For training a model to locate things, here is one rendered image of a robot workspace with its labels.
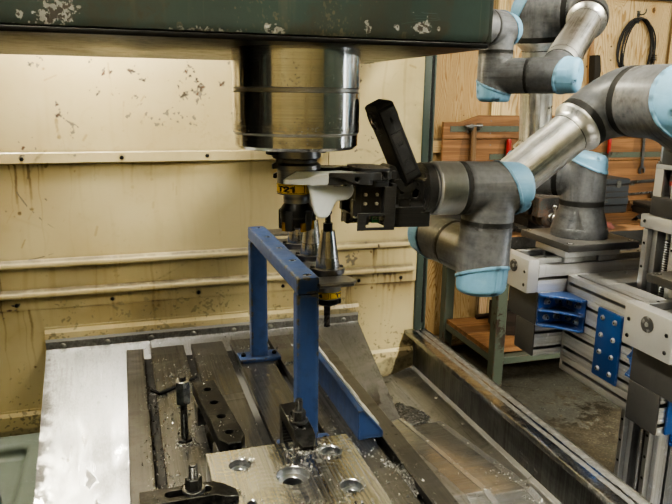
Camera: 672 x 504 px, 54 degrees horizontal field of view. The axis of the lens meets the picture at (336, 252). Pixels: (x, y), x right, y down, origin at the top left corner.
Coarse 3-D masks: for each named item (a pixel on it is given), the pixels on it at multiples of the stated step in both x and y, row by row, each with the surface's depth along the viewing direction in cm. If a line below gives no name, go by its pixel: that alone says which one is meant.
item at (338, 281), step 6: (330, 276) 118; (336, 276) 118; (342, 276) 118; (348, 276) 118; (324, 282) 114; (330, 282) 114; (336, 282) 114; (342, 282) 114; (348, 282) 114; (354, 282) 115
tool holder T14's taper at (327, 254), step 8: (320, 232) 119; (328, 232) 118; (320, 240) 119; (328, 240) 118; (320, 248) 119; (328, 248) 118; (336, 248) 120; (320, 256) 119; (328, 256) 119; (336, 256) 119; (320, 264) 119; (328, 264) 119; (336, 264) 119
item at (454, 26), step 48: (0, 0) 61; (48, 0) 62; (96, 0) 63; (144, 0) 64; (192, 0) 66; (240, 0) 67; (288, 0) 69; (336, 0) 70; (384, 0) 72; (432, 0) 73; (480, 0) 75; (0, 48) 87; (48, 48) 86; (96, 48) 85; (144, 48) 84; (192, 48) 82; (384, 48) 78; (432, 48) 77; (480, 48) 77
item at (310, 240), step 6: (318, 228) 129; (306, 234) 129; (312, 234) 129; (318, 234) 129; (306, 240) 129; (312, 240) 129; (318, 240) 129; (306, 246) 129; (312, 246) 129; (300, 252) 130; (306, 252) 129; (312, 252) 129
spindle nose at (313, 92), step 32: (256, 64) 76; (288, 64) 75; (320, 64) 76; (352, 64) 79; (256, 96) 77; (288, 96) 76; (320, 96) 76; (352, 96) 80; (256, 128) 78; (288, 128) 77; (320, 128) 77; (352, 128) 81
